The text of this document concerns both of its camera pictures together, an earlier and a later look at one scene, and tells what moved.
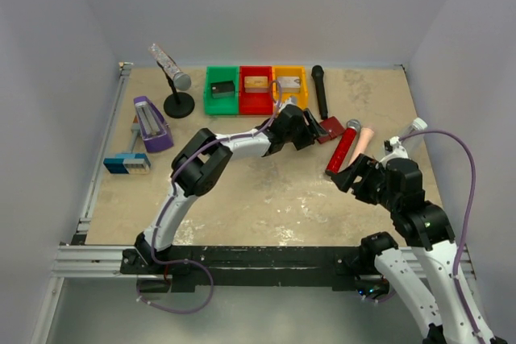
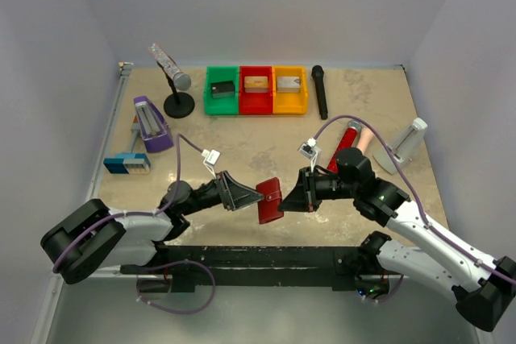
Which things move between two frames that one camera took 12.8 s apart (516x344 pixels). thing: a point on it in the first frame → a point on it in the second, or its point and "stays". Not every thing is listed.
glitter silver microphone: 181,80 stays
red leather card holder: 332,126 → 268,208
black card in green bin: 222,89 stays
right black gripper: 364,165 → 305,196
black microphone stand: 180,104 stays
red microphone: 343,147 stays
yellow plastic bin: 297,71 stays
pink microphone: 366,135 stays
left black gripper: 309,138 → 244,196
